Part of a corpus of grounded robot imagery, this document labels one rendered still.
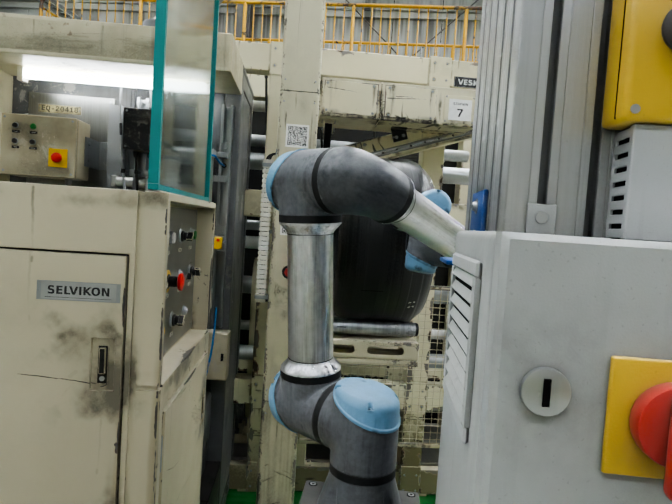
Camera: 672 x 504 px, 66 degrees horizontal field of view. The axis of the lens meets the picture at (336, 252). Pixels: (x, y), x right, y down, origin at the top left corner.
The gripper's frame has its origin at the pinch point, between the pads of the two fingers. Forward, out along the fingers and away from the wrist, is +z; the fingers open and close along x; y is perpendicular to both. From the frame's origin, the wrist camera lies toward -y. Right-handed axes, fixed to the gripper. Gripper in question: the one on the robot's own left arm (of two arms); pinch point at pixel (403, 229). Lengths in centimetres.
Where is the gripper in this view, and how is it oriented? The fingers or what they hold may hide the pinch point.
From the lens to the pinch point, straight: 153.9
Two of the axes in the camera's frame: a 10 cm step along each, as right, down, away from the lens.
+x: -10.0, -0.7, -0.8
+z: -0.8, 0.7, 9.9
